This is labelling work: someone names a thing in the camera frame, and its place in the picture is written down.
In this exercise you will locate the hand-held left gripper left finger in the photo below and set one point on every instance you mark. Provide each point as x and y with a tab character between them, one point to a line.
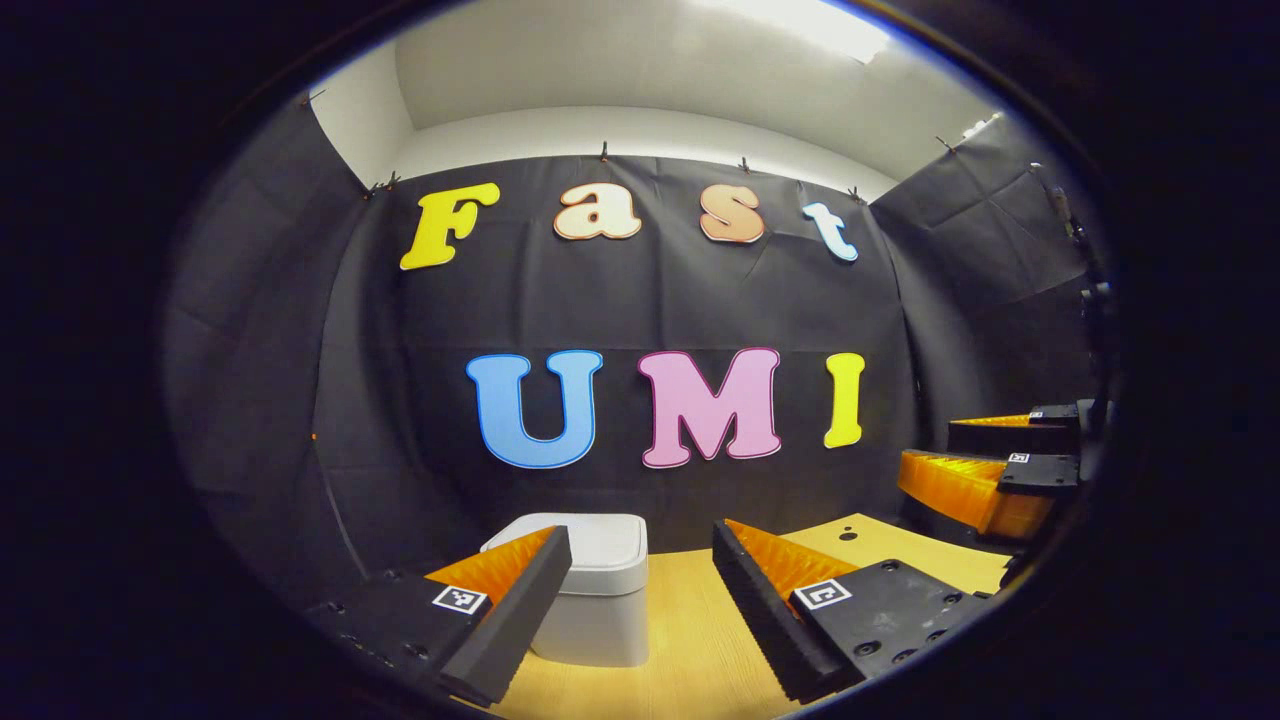
530	615

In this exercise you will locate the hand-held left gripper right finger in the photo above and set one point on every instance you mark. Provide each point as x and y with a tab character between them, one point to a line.
755	615

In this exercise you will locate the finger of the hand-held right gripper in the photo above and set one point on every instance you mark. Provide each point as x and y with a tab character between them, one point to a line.
1000	438
960	490

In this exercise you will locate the white desktop garbage bin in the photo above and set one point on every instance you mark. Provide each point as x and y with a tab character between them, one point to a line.
610	600

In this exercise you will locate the wooden desktop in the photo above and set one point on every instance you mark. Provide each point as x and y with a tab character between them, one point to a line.
690	620

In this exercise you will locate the black backdrop cloth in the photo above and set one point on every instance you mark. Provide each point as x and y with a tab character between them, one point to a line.
650	300

